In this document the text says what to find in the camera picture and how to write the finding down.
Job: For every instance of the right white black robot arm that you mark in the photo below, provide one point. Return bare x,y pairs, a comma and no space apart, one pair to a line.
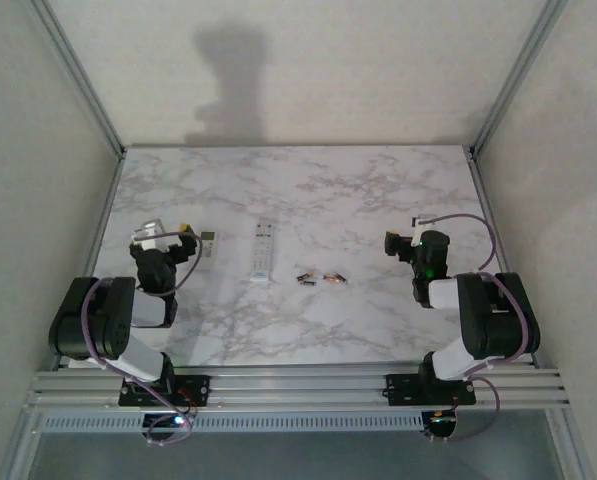
493,315

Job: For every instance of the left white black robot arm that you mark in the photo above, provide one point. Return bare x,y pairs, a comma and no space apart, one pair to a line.
143,360

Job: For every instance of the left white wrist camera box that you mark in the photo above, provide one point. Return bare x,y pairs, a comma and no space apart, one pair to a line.
148,236

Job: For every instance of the small black AAA battery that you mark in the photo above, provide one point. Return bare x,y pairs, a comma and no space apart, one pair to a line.
304,275
330,277
308,283
341,280

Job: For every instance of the circuit board with green LED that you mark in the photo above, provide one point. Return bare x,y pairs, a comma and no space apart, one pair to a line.
170,422
440,425

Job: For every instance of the aluminium table side rail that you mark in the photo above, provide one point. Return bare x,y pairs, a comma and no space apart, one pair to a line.
488,215
95,240

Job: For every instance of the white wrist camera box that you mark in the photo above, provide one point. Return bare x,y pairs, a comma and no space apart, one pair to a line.
148,236
421,223

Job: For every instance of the long white remote control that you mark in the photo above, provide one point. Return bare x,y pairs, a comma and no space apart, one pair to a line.
262,250

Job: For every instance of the aluminium frame post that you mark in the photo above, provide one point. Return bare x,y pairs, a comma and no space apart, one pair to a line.
520,75
78,75

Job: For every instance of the aluminium frame leg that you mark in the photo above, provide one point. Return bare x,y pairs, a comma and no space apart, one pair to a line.
20,445
570,445

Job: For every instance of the aluminium front rail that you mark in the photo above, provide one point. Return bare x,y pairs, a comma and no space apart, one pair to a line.
298,385

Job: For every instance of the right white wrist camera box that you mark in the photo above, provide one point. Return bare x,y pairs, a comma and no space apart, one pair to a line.
421,223

